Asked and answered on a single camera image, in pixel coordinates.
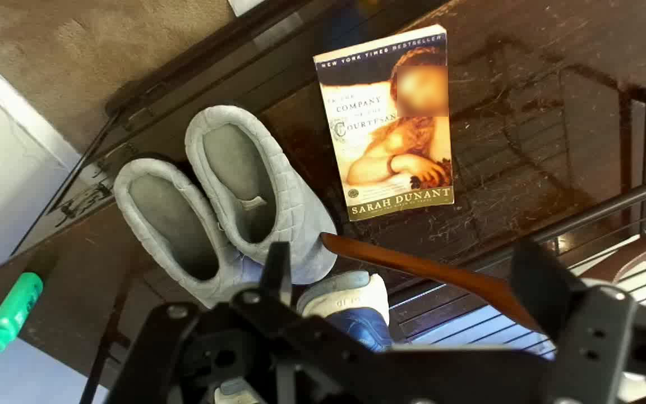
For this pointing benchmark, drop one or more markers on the green plastic bottle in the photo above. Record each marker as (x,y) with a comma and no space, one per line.
(16,306)

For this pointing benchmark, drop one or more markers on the black metal shoe rack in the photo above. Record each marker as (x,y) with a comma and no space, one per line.
(448,316)

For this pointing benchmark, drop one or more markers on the grey slipper near bottle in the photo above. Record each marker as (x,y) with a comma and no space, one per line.
(178,230)

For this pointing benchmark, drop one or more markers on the paperback book with portrait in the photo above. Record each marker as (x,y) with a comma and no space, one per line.
(386,106)

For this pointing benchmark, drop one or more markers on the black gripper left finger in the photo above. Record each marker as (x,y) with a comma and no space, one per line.
(151,371)

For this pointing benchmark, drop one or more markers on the grey blue sneaker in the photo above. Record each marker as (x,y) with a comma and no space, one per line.
(356,304)

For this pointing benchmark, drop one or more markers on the grey slipper near book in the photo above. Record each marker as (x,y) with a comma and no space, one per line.
(256,193)

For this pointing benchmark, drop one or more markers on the brown leather belt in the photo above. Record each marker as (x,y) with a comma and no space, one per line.
(489,288)

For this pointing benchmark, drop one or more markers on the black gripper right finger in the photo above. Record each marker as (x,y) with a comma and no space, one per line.
(589,324)

